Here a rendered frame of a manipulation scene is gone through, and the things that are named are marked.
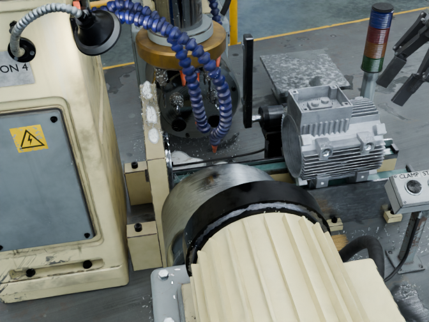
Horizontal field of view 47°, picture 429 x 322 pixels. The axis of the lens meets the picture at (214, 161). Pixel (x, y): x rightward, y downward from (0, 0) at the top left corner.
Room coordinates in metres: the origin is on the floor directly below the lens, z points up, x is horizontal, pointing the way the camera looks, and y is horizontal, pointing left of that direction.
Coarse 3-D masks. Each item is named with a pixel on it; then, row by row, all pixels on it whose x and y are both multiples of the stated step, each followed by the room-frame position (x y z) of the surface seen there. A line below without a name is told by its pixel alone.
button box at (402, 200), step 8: (392, 176) 0.76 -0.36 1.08; (400, 176) 0.76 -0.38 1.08; (408, 176) 0.76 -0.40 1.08; (416, 176) 0.76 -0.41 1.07; (424, 176) 0.76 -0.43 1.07; (392, 184) 0.75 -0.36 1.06; (400, 184) 0.74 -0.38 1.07; (424, 184) 0.74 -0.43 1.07; (392, 192) 0.74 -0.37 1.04; (400, 192) 0.72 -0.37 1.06; (408, 192) 0.72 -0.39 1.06; (424, 192) 0.72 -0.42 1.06; (392, 200) 0.74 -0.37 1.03; (400, 200) 0.71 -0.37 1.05; (408, 200) 0.71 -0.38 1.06; (416, 200) 0.71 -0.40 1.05; (424, 200) 0.71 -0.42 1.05; (400, 208) 0.70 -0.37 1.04; (408, 208) 0.71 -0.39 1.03; (416, 208) 0.71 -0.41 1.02; (424, 208) 0.72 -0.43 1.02
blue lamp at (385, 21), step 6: (372, 12) 1.29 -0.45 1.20; (378, 12) 1.28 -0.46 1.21; (390, 12) 1.27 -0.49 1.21; (372, 18) 1.29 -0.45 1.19; (378, 18) 1.27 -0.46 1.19; (384, 18) 1.27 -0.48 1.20; (390, 18) 1.27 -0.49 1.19; (372, 24) 1.28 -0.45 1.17; (378, 24) 1.27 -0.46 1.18; (384, 24) 1.27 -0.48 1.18; (390, 24) 1.28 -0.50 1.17
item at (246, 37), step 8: (248, 40) 1.06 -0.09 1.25; (248, 48) 1.06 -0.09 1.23; (248, 56) 1.06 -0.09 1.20; (248, 64) 1.06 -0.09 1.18; (248, 72) 1.06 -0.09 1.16; (248, 80) 1.06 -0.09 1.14; (248, 88) 1.06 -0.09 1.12; (248, 96) 1.06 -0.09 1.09; (248, 104) 1.06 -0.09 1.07; (248, 112) 1.06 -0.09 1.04; (248, 120) 1.06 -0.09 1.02
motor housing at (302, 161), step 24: (288, 120) 1.02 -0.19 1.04; (360, 120) 0.94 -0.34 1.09; (288, 144) 1.02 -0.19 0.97; (312, 144) 0.89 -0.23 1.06; (336, 144) 0.89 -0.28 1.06; (360, 144) 0.89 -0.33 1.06; (384, 144) 0.90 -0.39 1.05; (288, 168) 0.96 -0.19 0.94; (312, 168) 0.86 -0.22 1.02; (336, 168) 0.87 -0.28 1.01
